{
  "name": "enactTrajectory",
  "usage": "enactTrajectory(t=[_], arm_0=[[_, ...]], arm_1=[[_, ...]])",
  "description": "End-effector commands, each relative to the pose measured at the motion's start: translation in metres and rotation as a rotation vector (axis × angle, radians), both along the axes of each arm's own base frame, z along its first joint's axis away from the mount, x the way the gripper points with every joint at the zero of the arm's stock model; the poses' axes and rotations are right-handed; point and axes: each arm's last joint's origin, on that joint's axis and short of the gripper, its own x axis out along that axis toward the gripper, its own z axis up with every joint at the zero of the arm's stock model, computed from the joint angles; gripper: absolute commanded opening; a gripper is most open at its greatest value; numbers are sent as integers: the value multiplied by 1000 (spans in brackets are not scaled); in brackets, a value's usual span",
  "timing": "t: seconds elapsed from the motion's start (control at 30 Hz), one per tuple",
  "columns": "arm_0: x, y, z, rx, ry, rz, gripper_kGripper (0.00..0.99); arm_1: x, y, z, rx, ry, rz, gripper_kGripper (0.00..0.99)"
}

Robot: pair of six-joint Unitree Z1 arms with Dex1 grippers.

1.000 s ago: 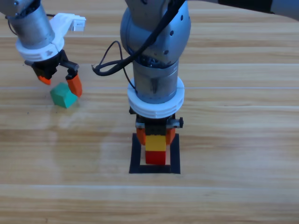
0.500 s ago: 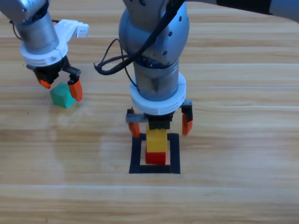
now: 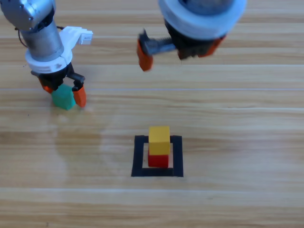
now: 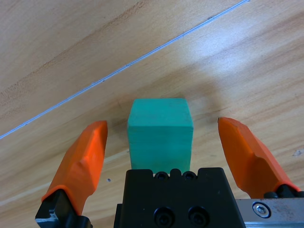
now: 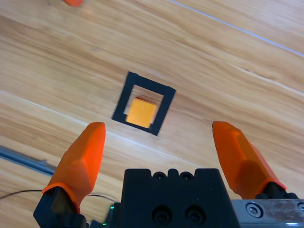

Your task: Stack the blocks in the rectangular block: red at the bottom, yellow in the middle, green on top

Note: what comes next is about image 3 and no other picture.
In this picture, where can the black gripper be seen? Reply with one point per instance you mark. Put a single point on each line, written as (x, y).
(55, 79)
(187, 47)

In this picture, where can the green cube block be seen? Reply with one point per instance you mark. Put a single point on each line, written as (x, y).
(63, 98)

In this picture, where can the yellow cube block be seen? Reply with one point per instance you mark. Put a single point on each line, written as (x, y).
(159, 140)

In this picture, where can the red cube block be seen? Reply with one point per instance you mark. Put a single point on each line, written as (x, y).
(158, 161)

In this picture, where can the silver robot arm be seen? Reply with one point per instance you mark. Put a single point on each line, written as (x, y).
(40, 40)
(204, 3)

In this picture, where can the black tape square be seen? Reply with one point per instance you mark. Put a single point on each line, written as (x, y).
(178, 161)

